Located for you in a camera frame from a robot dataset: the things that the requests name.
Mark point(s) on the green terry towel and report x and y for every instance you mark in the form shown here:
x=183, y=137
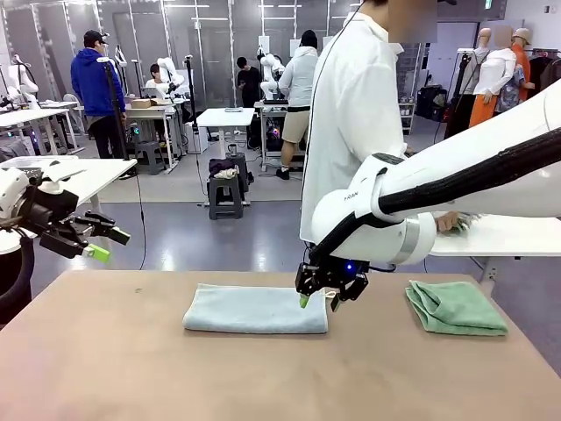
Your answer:
x=460, y=311

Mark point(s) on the black tripod pole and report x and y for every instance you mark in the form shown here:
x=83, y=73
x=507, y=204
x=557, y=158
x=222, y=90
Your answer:
x=115, y=109

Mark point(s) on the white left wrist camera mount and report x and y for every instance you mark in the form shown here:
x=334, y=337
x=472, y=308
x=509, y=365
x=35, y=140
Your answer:
x=54, y=186

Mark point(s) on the black suitcase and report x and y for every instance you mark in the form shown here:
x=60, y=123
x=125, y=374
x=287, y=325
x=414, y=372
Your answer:
x=431, y=105

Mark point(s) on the white standing desk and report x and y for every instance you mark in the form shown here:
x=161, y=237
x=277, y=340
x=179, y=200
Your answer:
x=225, y=117

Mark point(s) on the mannequin in grey top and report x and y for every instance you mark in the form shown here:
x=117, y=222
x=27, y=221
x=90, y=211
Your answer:
x=483, y=39

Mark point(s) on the person in blue hoodie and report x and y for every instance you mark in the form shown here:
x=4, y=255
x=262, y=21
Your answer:
x=92, y=79

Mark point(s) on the white work desk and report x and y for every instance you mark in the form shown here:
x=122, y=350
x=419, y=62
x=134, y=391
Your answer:
x=149, y=110
x=269, y=104
x=26, y=115

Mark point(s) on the person in white shirt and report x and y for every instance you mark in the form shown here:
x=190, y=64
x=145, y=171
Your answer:
x=350, y=109

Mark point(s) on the light blue towel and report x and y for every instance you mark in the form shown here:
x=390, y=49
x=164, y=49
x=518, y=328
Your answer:
x=254, y=311

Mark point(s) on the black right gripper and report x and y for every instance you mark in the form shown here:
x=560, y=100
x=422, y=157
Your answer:
x=337, y=272

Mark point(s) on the computer tower coloured lights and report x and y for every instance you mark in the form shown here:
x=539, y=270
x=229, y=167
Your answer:
x=274, y=131

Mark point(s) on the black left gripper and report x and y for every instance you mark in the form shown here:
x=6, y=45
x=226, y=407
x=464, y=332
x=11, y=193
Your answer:
x=48, y=210

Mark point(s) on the cardboard box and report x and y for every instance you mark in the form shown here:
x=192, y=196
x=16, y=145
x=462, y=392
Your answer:
x=142, y=104

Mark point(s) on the person white hoodie khaki shorts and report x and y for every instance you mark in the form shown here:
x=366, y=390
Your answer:
x=298, y=74

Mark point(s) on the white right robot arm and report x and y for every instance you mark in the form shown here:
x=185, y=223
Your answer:
x=342, y=219

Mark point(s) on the seated person white shirt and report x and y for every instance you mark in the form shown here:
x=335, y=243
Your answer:
x=154, y=82

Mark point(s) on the person's right hand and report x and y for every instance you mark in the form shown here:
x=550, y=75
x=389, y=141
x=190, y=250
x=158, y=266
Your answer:
x=447, y=222

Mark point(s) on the white table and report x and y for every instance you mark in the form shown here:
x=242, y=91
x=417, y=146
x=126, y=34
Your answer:
x=504, y=239
x=101, y=169

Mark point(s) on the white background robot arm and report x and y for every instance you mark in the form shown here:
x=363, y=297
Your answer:
x=165, y=66
x=24, y=83
x=267, y=90

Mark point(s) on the dark clothes pile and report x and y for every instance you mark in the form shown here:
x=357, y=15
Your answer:
x=221, y=166

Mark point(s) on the black tripod stand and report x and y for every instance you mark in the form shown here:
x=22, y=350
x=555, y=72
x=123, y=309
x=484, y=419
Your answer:
x=458, y=118

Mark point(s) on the mannequin orange shirt beige cap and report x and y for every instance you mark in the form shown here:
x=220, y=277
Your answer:
x=521, y=57

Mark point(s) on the clothes rack dark garments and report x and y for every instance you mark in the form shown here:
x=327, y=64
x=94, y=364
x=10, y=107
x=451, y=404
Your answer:
x=550, y=74

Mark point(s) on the mannequin white top orange trousers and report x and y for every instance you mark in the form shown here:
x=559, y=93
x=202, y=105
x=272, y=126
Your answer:
x=495, y=70

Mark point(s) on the person in black clothes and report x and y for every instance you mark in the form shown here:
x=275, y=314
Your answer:
x=250, y=83

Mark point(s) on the grey plastic stool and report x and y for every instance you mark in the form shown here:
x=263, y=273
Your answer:
x=149, y=148
x=243, y=171
x=219, y=183

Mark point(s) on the wooden shoe rack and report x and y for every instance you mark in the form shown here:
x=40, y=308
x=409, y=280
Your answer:
x=407, y=105

